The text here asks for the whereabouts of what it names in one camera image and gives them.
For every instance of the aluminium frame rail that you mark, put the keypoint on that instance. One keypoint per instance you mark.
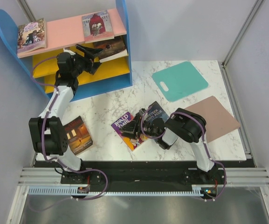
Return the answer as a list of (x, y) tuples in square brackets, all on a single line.
[(247, 177)]

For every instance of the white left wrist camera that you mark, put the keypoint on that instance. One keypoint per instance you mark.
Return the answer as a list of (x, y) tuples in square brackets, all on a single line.
[(68, 50)]

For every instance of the pink brown file folder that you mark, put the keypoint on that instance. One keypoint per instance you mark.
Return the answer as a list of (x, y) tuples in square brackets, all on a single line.
[(219, 121)]

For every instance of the Roald Dahl Charlie book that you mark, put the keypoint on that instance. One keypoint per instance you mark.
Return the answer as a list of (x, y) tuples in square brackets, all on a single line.
[(126, 128)]

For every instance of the red castle cover book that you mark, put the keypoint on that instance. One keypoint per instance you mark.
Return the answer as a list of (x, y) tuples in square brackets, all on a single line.
[(97, 27)]

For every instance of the Tale of Two Cities book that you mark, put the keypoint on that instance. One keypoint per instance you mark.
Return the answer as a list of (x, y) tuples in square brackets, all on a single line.
[(112, 49)]

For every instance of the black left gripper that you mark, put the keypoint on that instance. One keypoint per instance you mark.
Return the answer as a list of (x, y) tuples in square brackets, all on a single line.
[(91, 66)]

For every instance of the white slotted cable duct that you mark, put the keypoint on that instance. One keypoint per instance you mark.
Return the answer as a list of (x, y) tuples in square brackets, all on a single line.
[(86, 191)]

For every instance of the Nineteen Eighty-Four dark book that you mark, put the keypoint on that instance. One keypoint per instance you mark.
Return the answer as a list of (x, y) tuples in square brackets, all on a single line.
[(156, 115)]

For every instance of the blue pink yellow bookshelf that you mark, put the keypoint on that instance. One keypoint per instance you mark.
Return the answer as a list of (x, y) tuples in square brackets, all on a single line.
[(110, 76)]

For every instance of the orange night street book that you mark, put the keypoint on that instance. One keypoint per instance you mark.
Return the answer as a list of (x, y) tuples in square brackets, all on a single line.
[(78, 136)]

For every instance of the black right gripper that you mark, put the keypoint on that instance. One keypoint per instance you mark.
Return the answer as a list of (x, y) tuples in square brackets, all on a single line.
[(133, 128)]

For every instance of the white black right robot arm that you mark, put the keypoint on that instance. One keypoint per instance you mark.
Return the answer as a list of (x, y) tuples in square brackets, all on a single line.
[(183, 124)]

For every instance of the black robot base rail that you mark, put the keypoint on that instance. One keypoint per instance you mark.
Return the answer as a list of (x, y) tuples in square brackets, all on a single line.
[(143, 175)]

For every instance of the teal plastic file folder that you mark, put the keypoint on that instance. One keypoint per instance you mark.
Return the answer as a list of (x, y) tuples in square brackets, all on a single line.
[(179, 81)]

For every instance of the purple illustrated paperback book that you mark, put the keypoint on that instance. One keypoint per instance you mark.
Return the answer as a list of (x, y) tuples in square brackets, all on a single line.
[(31, 36)]

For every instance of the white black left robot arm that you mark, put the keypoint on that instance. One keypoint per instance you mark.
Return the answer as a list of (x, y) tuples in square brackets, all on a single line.
[(48, 135)]

